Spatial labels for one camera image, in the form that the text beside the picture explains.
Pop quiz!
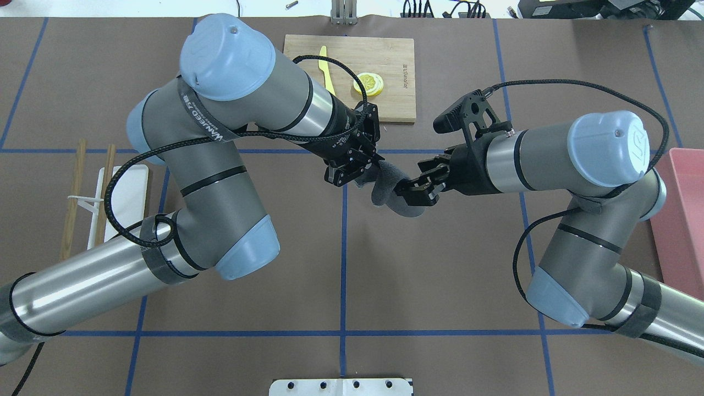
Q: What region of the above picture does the aluminium frame post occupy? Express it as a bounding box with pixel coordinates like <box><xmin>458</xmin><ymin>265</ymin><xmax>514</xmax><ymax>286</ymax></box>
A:
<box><xmin>330</xmin><ymin>0</ymin><xmax>359</xmax><ymax>25</ymax></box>

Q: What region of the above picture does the yellow lemon slice toy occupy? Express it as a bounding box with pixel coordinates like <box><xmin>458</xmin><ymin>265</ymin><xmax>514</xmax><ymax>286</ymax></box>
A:
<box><xmin>352</xmin><ymin>72</ymin><xmax>384</xmax><ymax>97</ymax></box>

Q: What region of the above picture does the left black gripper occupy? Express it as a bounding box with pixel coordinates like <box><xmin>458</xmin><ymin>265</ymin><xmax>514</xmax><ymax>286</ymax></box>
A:
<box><xmin>316</xmin><ymin>101</ymin><xmax>386</xmax><ymax>187</ymax></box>

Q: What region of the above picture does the grey cleaning cloth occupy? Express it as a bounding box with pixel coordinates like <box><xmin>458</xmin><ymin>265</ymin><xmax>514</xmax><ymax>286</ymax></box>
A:
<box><xmin>354</xmin><ymin>160</ymin><xmax>425</xmax><ymax>218</ymax></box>

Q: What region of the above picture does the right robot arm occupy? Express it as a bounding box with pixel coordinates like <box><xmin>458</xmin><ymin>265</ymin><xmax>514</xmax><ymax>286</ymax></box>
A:
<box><xmin>395</xmin><ymin>111</ymin><xmax>702</xmax><ymax>365</ymax></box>

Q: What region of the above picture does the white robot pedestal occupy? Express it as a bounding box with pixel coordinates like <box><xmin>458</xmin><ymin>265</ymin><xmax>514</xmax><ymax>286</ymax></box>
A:
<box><xmin>268</xmin><ymin>378</ymin><xmax>414</xmax><ymax>395</ymax></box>

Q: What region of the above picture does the wooden cutting board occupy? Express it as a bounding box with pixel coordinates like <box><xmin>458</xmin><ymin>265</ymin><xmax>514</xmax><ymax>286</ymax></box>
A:
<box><xmin>283</xmin><ymin>34</ymin><xmax>416</xmax><ymax>124</ymax></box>

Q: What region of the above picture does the pink plastic bin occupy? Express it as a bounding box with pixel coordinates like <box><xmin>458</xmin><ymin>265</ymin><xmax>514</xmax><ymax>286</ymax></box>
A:
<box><xmin>650</xmin><ymin>148</ymin><xmax>703</xmax><ymax>299</ymax></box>

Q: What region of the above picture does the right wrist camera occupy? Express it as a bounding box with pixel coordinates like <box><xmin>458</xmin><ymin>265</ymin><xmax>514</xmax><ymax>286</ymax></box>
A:
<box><xmin>432</xmin><ymin>90</ymin><xmax>514</xmax><ymax>139</ymax></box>

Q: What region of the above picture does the white rectangular tray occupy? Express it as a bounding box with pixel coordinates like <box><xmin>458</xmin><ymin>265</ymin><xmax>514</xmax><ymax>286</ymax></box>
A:
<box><xmin>86</xmin><ymin>164</ymin><xmax>150</xmax><ymax>250</ymax></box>

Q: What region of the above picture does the yellow plastic knife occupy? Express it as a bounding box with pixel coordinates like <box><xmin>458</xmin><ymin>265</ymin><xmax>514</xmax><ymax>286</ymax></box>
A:
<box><xmin>318</xmin><ymin>45</ymin><xmax>336</xmax><ymax>96</ymax></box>

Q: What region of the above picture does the wooden chopstick beside tray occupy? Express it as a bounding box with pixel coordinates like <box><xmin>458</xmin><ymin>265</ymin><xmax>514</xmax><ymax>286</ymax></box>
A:
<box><xmin>59</xmin><ymin>138</ymin><xmax>86</xmax><ymax>261</ymax></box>

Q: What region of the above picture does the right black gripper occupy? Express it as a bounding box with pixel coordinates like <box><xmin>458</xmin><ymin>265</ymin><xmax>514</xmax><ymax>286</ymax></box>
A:
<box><xmin>394</xmin><ymin>135</ymin><xmax>500</xmax><ymax>206</ymax></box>

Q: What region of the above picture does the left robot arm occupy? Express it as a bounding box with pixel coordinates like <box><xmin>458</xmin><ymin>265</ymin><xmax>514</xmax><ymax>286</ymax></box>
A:
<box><xmin>2</xmin><ymin>13</ymin><xmax>380</xmax><ymax>365</ymax></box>

